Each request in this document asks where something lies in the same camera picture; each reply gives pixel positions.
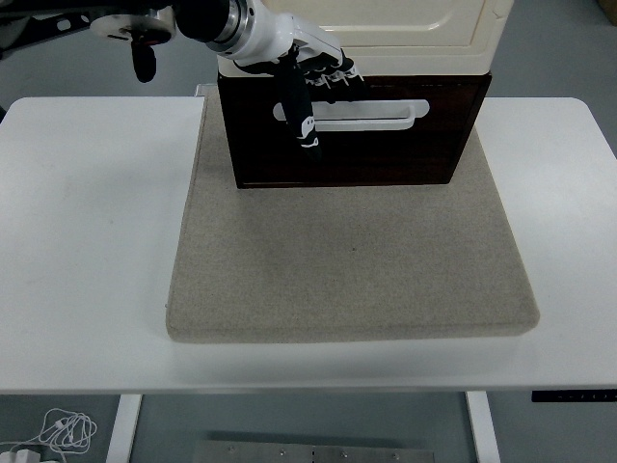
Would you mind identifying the black table control panel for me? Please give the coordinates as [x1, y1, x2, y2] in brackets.
[531, 390, 617, 403]

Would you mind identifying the cream plastic cabinet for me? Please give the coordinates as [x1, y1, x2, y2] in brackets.
[216, 0, 513, 78]

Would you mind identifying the white drawer handle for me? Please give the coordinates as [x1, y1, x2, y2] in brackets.
[272, 99, 430, 134]

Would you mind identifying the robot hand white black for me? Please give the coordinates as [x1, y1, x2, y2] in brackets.
[217, 0, 371, 163]

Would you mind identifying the white table leg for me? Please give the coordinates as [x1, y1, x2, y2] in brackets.
[104, 394, 145, 463]
[465, 391, 502, 463]

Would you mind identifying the grey metal plate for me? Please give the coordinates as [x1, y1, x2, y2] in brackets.
[192, 439, 436, 463]

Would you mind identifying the white cable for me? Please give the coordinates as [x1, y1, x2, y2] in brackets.
[0, 407, 98, 457]

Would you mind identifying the dark wooden drawer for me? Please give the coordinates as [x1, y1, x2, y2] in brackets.
[226, 81, 487, 137]

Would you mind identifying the white power adapter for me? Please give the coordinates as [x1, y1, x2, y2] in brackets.
[0, 446, 47, 463]

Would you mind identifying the grey fabric mat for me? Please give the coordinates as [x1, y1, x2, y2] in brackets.
[166, 86, 542, 344]

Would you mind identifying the dark wooden drawer housing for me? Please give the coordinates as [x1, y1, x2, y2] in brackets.
[216, 71, 494, 189]

